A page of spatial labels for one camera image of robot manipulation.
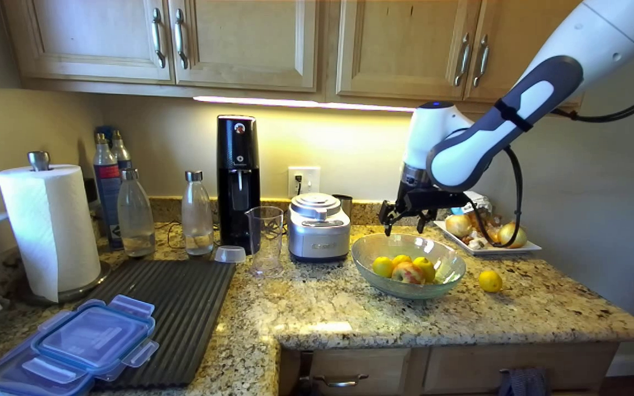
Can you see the yellow onion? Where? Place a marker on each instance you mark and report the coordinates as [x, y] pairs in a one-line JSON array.
[[458, 226], [510, 237]]

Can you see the left upper wooden cabinet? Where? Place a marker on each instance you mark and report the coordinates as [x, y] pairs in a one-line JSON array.
[[226, 44]]

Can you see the blue lid food container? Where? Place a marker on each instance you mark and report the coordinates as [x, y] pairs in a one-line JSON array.
[[74, 348]]

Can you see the dark hanging towel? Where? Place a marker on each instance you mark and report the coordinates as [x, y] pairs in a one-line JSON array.
[[521, 381]]

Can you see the right upper wooden cabinet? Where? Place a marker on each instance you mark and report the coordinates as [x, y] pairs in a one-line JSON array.
[[441, 50]]

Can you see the wooden cabinet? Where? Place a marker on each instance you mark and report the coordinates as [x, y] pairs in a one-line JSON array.
[[226, 44], [441, 50]]

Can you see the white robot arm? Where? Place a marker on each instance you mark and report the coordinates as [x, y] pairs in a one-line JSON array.
[[448, 153]]

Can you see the white wall outlet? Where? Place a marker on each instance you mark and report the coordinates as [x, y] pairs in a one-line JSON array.
[[301, 178]]

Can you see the under cabinet light strip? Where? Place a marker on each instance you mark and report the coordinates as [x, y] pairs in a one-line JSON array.
[[305, 105]]

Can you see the green glass bowl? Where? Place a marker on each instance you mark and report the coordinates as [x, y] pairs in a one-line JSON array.
[[450, 269]]

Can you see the clear glass bottle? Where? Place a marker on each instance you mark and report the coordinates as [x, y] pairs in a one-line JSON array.
[[196, 216]]

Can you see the clear plastic bottle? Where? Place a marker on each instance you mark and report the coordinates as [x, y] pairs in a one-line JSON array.
[[134, 216]]

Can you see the yellow onion front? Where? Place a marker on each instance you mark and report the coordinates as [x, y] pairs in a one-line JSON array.
[[510, 237]]

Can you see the yellow onion back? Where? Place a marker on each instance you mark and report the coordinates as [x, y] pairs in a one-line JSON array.
[[458, 226]]

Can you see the clear measuring jug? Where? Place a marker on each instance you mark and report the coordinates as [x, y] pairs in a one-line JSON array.
[[265, 239]]

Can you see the white rectangular plate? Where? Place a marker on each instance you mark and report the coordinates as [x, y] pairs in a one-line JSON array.
[[477, 244]]

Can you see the white paper towel roll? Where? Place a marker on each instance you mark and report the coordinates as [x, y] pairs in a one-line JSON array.
[[50, 226]]

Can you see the red yellow apple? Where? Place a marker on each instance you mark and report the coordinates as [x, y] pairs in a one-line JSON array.
[[408, 273]]

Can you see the black soda maker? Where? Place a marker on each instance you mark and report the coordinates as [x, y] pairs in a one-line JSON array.
[[238, 177]]

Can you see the black ribbed drying mat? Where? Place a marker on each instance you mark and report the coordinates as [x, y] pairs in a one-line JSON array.
[[188, 298]]

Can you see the wooden base drawer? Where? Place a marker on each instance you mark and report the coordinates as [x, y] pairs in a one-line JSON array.
[[444, 371]]

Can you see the red label soda bottle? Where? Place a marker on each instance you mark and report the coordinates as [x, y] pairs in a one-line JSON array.
[[109, 182]]

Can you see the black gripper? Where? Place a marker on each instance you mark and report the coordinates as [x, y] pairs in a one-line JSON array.
[[417, 196]]

